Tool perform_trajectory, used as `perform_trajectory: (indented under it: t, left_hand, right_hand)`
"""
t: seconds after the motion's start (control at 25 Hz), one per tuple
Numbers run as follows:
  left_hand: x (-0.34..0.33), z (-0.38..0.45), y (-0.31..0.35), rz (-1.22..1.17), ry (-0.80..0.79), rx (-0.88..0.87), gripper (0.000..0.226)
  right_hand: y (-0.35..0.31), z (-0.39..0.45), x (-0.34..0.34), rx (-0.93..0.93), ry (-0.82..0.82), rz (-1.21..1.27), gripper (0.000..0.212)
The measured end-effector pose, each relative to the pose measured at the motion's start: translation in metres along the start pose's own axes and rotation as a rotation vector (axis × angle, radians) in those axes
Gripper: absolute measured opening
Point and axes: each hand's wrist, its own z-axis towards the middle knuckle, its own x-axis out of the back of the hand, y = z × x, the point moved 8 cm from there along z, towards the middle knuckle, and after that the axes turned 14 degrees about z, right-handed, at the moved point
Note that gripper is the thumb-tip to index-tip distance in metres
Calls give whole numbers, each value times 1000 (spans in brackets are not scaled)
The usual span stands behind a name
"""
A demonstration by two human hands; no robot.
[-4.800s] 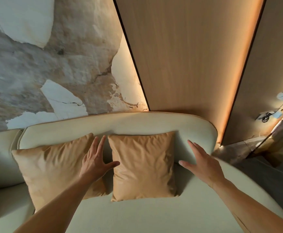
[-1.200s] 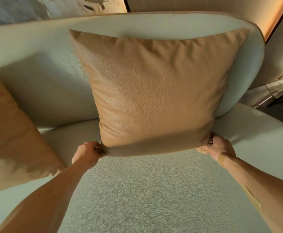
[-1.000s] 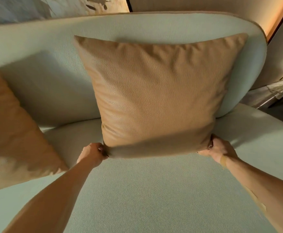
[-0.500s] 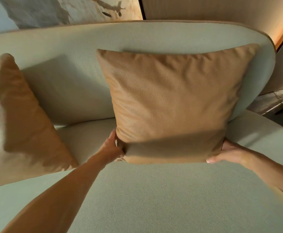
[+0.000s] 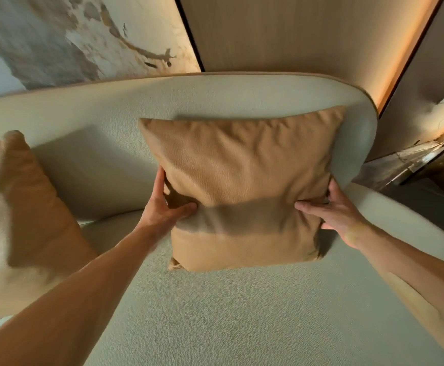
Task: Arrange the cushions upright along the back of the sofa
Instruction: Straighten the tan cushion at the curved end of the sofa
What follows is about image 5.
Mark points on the abstract wall painting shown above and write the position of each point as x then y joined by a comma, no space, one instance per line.
73,38

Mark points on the person's right hand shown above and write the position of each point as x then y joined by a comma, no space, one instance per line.
342,217

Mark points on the person's left hand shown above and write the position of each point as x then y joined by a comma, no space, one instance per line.
160,217

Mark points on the person's right forearm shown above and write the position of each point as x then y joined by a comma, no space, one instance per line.
416,272

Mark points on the person's right thumb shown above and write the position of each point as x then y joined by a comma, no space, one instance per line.
308,207

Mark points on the pale green upholstered sofa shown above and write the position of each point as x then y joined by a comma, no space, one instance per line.
225,293

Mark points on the person's left thumb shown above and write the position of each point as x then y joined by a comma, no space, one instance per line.
185,211

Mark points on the glossy dark side table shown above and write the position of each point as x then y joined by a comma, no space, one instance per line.
420,163

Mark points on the tan and cream cushion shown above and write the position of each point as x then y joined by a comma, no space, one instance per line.
20,232

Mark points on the person's left forearm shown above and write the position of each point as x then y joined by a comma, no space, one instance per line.
65,301

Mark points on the tan leather cushion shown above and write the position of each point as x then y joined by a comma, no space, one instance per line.
244,179

